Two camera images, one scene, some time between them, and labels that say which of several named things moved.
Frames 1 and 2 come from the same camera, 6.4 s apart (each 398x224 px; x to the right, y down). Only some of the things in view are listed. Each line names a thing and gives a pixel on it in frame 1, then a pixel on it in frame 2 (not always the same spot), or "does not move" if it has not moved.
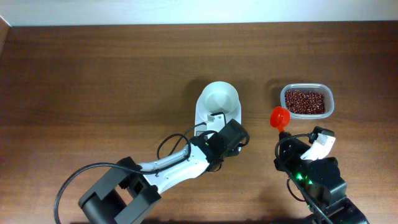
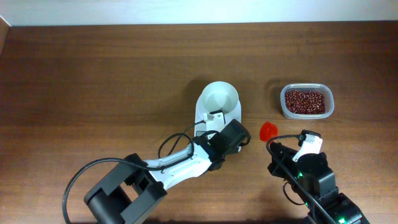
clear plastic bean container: [307, 101] does not move
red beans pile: [305, 102] does not move
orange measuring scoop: [280, 117] to [268, 130]
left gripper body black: [230, 154] does not move
